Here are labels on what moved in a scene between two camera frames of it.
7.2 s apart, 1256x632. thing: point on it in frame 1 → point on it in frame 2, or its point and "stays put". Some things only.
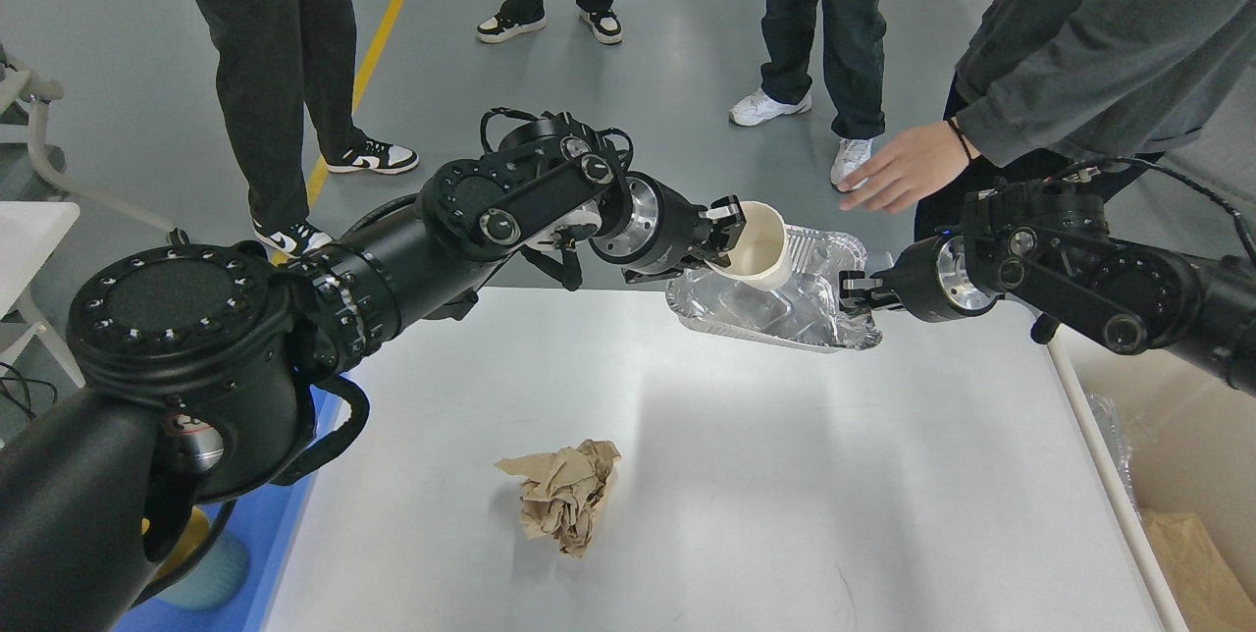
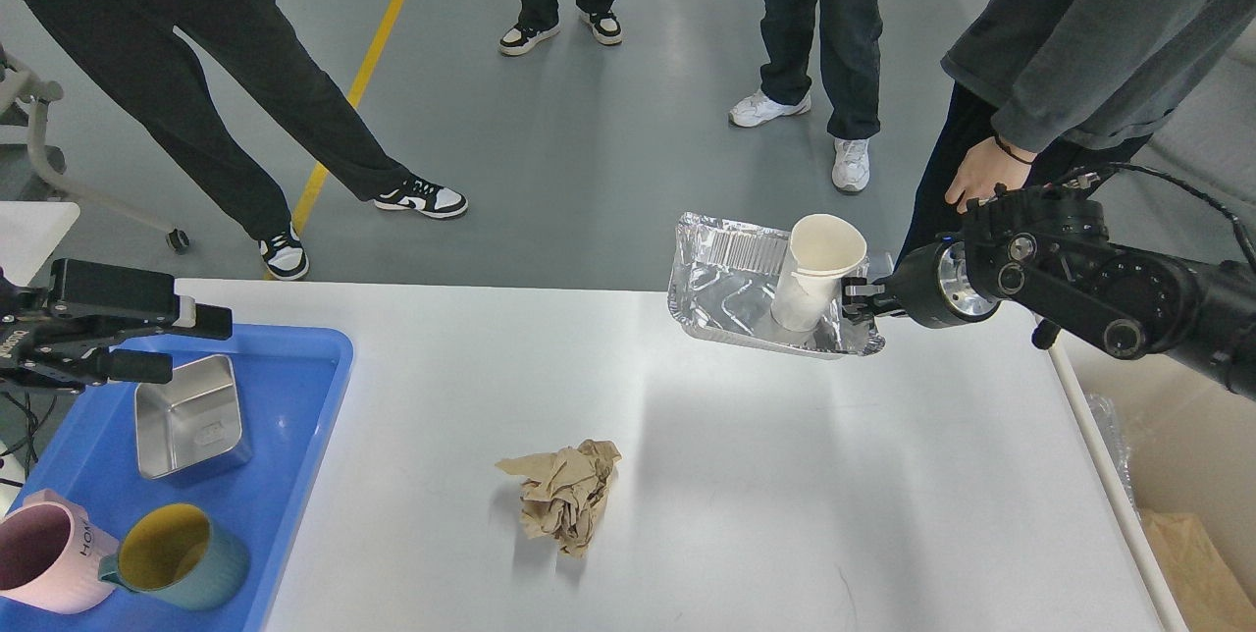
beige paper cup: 761,255 → 822,250
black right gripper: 933,281 stays put
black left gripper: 664,231 → 30,346
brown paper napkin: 559,491 stays put
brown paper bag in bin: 1208,594 stays put
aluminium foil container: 807,312 stays put
